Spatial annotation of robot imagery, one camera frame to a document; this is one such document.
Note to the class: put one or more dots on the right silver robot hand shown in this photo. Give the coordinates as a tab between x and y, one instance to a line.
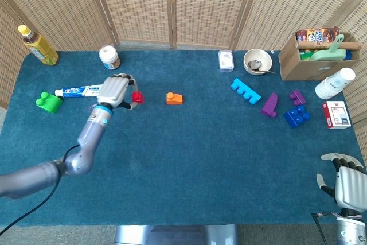
349	190

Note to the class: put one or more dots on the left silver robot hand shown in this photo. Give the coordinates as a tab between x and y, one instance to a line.
113	91

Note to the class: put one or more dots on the red toy block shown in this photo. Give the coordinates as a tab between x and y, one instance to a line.
138	97

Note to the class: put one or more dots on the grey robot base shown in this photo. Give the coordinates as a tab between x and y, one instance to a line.
175	235

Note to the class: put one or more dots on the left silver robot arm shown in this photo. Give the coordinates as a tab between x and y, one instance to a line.
83	141

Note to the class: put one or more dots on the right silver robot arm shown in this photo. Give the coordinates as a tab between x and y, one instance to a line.
351	230

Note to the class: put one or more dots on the stack of white paper cups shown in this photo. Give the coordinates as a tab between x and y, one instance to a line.
334	83

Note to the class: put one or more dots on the white-lidded brown jar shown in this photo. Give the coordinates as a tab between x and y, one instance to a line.
109	58

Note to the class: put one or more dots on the white blue toothpaste tube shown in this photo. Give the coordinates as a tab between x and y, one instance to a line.
77	91

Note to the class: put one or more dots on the orange sloped block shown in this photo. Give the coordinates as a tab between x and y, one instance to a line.
175	99

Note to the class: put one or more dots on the green two-stud block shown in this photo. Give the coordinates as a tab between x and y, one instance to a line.
50	103

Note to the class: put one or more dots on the red and white carton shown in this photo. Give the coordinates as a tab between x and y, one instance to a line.
338	114

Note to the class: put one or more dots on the yellow-capped tea bottle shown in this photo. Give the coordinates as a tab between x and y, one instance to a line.
41	48

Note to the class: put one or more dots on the dark blue four-stud block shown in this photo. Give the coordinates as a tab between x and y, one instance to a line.
296	116

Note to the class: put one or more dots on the wicker folding screen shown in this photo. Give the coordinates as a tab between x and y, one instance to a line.
143	1

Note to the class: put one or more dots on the blue carpet table mat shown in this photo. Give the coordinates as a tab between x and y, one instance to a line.
186	156

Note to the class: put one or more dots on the small purple block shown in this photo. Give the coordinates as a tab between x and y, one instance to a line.
297	97

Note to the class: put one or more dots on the purple sloped block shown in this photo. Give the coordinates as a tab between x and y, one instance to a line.
271	105

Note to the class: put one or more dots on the small clear plastic box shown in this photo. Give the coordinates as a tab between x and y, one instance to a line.
226	61

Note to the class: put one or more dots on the cardboard box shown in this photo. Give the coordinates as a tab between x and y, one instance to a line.
304	68

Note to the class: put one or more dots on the cyan long toy block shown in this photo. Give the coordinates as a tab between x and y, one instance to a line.
246	91

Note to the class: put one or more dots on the blue plastic item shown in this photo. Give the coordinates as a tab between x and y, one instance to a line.
349	55

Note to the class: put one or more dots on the light green plastic dustpan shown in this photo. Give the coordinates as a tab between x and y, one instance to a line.
329	54

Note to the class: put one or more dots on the green yellow packet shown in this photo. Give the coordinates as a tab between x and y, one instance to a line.
306	55

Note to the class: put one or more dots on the metal spoon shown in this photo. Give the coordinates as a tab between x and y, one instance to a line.
255	65

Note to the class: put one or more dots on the wooden rolling pin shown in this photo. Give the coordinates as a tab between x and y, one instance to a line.
349	46

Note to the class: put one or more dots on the beige bowl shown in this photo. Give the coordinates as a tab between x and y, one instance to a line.
265	57

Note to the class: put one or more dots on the brown snack bag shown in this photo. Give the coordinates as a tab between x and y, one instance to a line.
316	35

